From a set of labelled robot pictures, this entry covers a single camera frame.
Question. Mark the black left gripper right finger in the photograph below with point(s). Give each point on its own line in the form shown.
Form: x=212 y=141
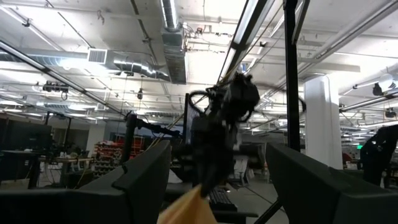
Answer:
x=326 y=199

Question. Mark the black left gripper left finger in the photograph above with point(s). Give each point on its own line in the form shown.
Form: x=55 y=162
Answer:
x=93 y=205

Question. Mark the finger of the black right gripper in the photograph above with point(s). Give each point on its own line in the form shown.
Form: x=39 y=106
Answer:
x=208 y=180
x=225 y=169

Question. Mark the orange waffle cloth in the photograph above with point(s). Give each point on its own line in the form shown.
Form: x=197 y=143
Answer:
x=189 y=208

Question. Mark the black background robot arm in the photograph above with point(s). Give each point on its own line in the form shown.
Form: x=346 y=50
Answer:
x=377 y=155

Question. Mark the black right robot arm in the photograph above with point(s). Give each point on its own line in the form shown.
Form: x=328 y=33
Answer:
x=241 y=93

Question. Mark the backlit computer keyboard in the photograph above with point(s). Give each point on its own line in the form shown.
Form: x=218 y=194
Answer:
x=222 y=199

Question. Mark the red parts bin shelf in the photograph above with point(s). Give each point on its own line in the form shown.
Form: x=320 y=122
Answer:
x=109 y=155

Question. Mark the white building column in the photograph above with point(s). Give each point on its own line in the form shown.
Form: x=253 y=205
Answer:
x=323 y=124

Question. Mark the rectangular metal ventilation duct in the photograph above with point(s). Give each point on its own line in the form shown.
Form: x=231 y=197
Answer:
x=174 y=56

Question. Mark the black aluminium rig frame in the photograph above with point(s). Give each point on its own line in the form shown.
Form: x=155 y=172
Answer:
x=291 y=93

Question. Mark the round silver ventilation duct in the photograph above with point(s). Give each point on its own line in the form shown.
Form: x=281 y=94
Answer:
x=136 y=67

